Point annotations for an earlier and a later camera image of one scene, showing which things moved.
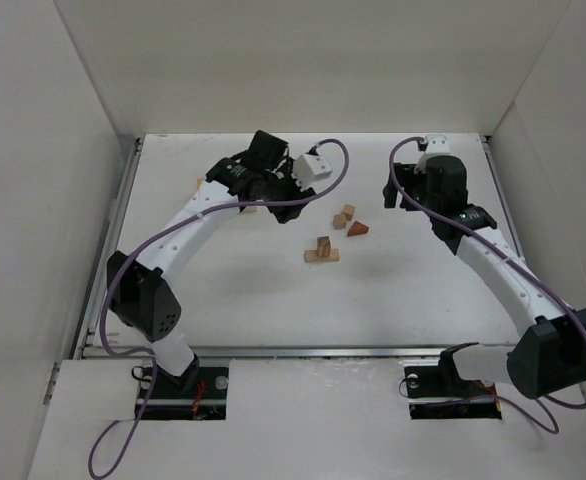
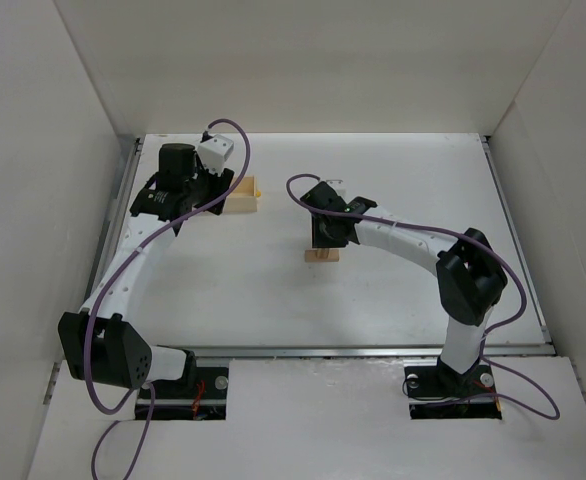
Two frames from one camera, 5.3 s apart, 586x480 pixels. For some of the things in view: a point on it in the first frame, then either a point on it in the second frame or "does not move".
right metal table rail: x=496 y=166 does not move
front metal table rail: x=323 y=352 does not move
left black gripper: x=283 y=201 -> x=221 y=190
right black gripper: x=399 y=185 -> x=320 y=232
